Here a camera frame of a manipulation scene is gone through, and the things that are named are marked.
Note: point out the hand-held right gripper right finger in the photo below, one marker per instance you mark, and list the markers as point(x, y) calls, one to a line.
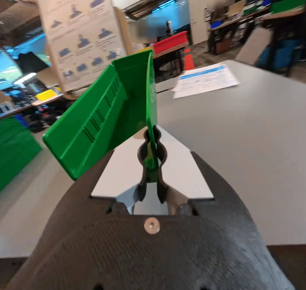
point(181, 173)

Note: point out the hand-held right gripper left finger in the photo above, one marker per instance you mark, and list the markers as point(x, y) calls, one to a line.
point(119, 173)

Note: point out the green plastic bin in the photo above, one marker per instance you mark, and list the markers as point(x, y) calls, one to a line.
point(100, 118)

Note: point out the stack of green bins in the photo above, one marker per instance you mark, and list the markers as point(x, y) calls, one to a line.
point(14, 151)

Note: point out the grey desk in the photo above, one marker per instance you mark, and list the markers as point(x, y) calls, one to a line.
point(239, 139)

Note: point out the white paper sheet blue header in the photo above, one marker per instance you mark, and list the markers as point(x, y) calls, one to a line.
point(205, 80)

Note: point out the large yellow bin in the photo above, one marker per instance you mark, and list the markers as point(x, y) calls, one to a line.
point(45, 95)

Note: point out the wooden table with black legs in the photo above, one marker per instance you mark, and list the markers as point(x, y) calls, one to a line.
point(167, 52)

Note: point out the red ribbed bin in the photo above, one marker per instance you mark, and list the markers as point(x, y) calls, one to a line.
point(169, 43)

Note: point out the black light flag panel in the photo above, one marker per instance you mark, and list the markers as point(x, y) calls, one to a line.
point(31, 63)

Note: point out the grey leaning panel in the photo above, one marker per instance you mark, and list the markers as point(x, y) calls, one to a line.
point(255, 46)

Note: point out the small blue bin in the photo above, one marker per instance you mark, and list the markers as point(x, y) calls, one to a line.
point(216, 25)

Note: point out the green bin on workbench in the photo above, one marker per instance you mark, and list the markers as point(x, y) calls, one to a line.
point(289, 3)

